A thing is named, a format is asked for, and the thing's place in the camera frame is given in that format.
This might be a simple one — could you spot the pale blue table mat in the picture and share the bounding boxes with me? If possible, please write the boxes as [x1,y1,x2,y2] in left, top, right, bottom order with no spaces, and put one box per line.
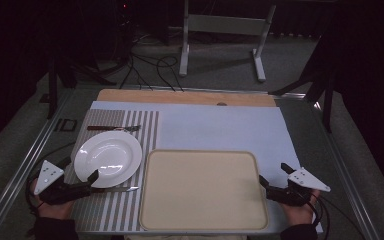
[75,100,324,234]

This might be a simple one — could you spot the person's right hand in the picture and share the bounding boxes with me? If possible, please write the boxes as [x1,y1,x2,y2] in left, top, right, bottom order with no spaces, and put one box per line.
[280,189,321,226]

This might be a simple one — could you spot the fork with brown handle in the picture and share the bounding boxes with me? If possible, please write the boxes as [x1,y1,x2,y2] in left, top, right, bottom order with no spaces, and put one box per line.
[86,124,142,132]

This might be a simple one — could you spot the table knife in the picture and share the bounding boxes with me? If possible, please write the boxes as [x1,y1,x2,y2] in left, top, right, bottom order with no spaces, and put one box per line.
[91,186,141,194]

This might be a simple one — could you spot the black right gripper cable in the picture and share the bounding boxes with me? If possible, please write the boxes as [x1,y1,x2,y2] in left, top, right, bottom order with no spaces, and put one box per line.
[308,191,368,240]

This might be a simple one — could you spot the white plate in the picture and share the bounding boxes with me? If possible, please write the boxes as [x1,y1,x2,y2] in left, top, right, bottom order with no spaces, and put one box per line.
[73,130,143,189]

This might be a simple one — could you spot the beige tray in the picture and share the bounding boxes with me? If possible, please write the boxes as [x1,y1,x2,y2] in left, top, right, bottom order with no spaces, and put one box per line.
[138,148,270,232]

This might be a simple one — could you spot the aluminium rail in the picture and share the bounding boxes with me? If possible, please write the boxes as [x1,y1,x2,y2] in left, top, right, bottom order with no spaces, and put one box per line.
[0,89,76,240]
[308,96,381,240]

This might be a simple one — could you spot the black stand legs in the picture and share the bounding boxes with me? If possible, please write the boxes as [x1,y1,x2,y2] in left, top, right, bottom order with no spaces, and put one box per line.
[268,29,336,134]
[39,49,118,120]

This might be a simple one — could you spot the black floor cables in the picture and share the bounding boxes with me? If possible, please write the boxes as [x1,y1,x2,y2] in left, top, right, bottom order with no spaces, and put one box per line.
[119,53,185,93]

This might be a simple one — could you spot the grey metal stand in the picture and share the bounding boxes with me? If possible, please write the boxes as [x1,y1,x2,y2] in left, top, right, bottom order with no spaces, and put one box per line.
[178,0,277,83]

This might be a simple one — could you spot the wooden board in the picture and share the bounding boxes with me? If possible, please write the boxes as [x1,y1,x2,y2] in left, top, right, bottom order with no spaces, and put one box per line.
[96,88,278,108]

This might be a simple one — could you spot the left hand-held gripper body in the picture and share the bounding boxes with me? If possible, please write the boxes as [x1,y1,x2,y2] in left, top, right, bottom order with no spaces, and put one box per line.
[33,159,93,206]

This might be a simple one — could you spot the striped grey white placemat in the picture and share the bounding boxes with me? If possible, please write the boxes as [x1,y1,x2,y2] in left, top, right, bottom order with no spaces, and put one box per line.
[63,108,160,233]

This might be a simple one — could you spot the person's left hand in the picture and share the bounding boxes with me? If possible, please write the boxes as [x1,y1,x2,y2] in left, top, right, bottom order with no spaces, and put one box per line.
[29,179,76,221]

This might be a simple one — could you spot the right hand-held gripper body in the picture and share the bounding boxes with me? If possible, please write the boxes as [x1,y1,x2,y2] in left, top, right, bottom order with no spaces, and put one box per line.
[265,166,332,208]

